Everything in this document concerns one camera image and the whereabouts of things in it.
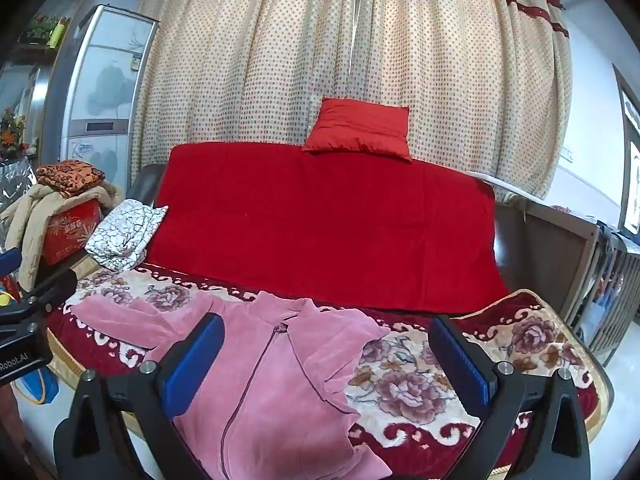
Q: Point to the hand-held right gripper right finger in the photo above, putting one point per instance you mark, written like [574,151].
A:
[460,360]

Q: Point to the framed wall picture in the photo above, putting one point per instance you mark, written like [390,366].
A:
[627,160]

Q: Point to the yellow bottle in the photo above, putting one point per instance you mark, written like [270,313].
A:
[58,32]

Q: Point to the red pillow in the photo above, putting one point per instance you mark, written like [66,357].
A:
[360,130]

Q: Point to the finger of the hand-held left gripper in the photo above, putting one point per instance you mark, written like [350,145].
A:
[52,287]

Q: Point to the red cardboard box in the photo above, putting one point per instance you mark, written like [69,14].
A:
[67,232]

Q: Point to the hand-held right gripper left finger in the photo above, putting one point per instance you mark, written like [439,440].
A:
[192,367]

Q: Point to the beige coat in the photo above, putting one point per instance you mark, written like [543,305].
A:
[27,220]

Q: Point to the wooden crib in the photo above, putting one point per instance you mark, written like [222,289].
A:
[555,260]

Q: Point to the dotted beige curtain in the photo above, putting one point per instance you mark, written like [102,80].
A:
[310,50]

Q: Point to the white black patterned cloth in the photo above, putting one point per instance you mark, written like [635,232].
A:
[125,235]

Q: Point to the silver foil cover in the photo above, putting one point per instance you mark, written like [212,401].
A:
[17,180]

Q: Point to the red blanket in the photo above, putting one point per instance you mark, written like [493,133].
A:
[325,225]

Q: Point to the orange patterned cloth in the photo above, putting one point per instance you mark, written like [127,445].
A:
[70,177]

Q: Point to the pink zip jacket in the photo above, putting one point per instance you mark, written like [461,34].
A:
[280,390]

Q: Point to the floral plush blanket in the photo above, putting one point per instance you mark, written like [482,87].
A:
[450,375]

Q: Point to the flower arrangement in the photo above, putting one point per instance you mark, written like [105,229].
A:
[11,132]

